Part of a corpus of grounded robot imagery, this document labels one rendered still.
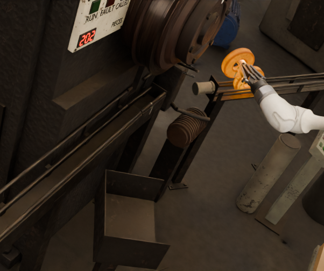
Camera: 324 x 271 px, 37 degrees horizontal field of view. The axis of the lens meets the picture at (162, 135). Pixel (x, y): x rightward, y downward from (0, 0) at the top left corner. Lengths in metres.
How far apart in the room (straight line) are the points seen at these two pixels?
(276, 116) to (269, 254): 0.92
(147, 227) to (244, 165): 1.52
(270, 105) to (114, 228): 0.84
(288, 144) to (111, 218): 1.15
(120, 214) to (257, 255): 1.16
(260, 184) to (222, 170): 0.38
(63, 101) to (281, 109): 0.90
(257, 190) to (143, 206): 1.09
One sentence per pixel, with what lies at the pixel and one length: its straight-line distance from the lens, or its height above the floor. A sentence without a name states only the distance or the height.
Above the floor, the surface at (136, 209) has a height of 0.61.
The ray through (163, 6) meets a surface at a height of 1.20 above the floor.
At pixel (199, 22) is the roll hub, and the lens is 1.60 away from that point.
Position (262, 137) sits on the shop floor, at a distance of 3.39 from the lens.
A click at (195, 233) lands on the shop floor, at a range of 2.55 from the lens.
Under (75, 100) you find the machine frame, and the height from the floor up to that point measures 0.87.
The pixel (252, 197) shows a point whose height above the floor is 0.12.
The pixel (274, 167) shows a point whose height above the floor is 0.37.
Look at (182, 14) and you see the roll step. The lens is 1.58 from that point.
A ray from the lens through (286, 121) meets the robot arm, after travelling 2.02.
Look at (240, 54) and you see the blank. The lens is 2.21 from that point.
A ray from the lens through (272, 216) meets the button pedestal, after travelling 2.81.
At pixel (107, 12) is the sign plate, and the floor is 1.16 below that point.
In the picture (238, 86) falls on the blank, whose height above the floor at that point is 0.69.
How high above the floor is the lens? 1.85
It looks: 38 degrees down
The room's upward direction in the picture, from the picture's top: 25 degrees clockwise
